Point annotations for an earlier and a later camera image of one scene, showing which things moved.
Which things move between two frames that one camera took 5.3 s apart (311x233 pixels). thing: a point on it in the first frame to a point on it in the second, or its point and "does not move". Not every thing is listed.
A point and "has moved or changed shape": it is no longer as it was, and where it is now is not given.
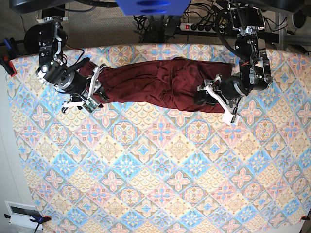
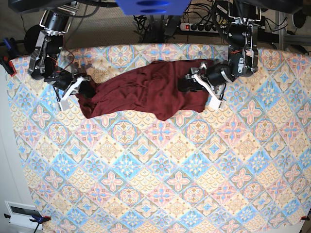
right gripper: (226, 90) to (214, 75)
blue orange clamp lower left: (40, 219) does not move
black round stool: (32, 41) does not move
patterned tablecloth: (131, 168) does not move
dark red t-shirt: (174, 84) has moved or changed shape
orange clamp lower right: (304, 217) does not move
